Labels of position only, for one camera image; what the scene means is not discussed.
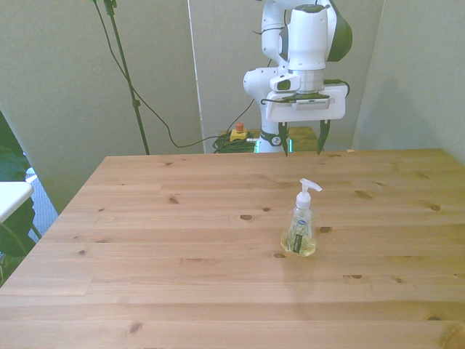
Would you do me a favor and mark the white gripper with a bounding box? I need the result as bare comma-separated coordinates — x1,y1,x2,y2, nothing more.
264,84,347,158

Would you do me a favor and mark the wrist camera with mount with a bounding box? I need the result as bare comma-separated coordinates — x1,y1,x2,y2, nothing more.
269,71,331,108

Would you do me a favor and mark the green leafy plant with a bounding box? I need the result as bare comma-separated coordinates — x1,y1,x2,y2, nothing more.
0,108,36,283

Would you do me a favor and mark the black cable on wall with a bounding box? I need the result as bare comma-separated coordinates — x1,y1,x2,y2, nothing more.
89,0,256,149

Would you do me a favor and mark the coiled dark cable bundle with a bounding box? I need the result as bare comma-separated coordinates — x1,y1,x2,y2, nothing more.
211,135,257,155

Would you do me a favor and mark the black camera stand pole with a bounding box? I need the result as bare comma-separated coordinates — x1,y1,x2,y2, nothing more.
102,0,151,156

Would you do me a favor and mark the white side table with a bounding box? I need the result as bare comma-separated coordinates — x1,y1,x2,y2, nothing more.
0,181,35,223

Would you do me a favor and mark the clear pump sanitizer bottle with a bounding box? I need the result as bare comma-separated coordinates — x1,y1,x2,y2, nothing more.
280,177,323,258

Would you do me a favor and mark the yellow emergency stop button box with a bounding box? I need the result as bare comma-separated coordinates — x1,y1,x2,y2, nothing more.
230,123,249,143

